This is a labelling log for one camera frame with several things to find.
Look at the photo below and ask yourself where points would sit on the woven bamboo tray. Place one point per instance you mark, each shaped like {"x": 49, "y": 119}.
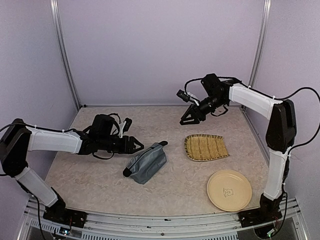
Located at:
{"x": 205, "y": 147}

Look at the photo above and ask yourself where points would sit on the left aluminium frame post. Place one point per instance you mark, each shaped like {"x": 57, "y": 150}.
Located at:
{"x": 54, "y": 5}

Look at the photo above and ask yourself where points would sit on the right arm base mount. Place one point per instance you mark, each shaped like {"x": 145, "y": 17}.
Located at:
{"x": 267, "y": 211}

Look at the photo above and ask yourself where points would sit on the front aluminium rail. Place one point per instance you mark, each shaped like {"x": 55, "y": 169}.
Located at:
{"x": 111, "y": 226}

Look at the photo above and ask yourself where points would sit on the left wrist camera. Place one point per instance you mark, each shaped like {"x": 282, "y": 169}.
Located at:
{"x": 124, "y": 126}

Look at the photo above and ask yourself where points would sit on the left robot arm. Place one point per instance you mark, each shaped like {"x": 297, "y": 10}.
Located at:
{"x": 20, "y": 141}

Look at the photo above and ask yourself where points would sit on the aluminium frame post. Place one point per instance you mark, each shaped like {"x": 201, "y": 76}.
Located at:
{"x": 54, "y": 5}
{"x": 261, "y": 42}

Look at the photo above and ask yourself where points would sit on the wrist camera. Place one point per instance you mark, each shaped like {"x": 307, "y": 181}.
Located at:
{"x": 124, "y": 126}
{"x": 188, "y": 97}

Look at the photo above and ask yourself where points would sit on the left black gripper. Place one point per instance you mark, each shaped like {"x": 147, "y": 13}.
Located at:
{"x": 132, "y": 139}

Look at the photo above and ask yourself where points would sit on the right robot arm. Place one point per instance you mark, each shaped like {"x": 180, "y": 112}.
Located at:
{"x": 280, "y": 127}

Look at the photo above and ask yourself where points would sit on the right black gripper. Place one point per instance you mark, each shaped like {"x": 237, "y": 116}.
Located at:
{"x": 195, "y": 111}

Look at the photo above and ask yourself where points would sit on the right aluminium frame post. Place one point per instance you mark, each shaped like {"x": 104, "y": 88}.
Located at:
{"x": 261, "y": 42}

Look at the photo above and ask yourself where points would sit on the grey zip pouch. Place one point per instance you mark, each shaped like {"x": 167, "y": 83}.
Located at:
{"x": 143, "y": 166}

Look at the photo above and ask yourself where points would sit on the beige round plate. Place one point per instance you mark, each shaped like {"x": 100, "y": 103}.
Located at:
{"x": 229, "y": 190}

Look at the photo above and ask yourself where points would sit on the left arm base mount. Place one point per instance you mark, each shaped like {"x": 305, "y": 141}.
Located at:
{"x": 58, "y": 213}

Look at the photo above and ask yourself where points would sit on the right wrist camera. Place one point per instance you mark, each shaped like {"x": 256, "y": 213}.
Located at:
{"x": 188, "y": 97}

